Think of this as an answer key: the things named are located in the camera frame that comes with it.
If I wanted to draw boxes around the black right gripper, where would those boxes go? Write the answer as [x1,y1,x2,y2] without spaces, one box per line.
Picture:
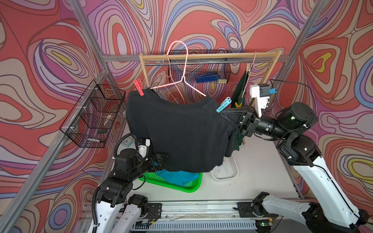
[220,104,292,141]

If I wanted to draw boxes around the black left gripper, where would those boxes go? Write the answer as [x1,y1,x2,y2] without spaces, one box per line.
[127,153,169,182]

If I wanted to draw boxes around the teal t-shirt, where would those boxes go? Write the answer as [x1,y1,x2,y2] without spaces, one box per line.
[156,170,200,186]

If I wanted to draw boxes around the black t-shirt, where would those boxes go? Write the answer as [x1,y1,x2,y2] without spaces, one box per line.
[126,88,238,173]

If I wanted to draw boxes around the pink hanger of black shirt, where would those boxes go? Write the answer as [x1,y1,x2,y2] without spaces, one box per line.
[151,40,207,97]

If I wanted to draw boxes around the pink hanger of teal shirt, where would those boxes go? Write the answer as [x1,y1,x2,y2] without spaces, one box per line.
[164,54,185,103]

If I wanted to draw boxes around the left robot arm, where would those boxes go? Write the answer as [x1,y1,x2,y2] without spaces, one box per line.
[88,133,169,233]

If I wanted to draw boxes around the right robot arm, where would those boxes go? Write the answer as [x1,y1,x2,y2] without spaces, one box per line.
[219,103,370,233]

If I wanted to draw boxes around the pink hanger of green shirt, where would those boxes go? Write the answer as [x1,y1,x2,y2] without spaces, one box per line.
[241,51,257,98]

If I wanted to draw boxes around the dark green t-shirt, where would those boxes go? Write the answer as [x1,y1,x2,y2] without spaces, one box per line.
[231,71,248,151]

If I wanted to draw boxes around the green plastic basket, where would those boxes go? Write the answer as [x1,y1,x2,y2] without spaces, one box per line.
[139,172,203,193]

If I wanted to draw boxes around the blue item in basket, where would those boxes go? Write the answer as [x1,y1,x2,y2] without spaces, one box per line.
[196,73,221,83]

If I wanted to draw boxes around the metal hanging rod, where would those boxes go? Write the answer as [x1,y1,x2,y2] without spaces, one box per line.
[145,60,272,67]

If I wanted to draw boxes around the white plastic tray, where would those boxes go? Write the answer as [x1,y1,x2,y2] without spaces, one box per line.
[210,155,239,181]

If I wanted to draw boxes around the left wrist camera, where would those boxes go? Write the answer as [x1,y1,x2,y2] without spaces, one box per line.
[137,138,151,159]

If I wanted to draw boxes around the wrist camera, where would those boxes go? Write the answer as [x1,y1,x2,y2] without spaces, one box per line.
[137,138,151,159]
[249,83,276,117]

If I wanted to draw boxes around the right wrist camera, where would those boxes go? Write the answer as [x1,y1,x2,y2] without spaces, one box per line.
[249,83,276,117]

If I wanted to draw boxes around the black wire basket back wall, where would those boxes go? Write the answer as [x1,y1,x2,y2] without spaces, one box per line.
[171,58,231,84]

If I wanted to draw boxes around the black wire basket wall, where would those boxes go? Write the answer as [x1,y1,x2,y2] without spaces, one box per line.
[171,58,231,84]
[59,80,126,148]

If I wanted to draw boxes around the wooden clothes rack frame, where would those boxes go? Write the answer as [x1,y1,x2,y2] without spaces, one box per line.
[138,50,283,146]

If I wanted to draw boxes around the black wire basket left wall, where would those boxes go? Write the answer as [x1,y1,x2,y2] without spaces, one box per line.
[59,80,126,148]

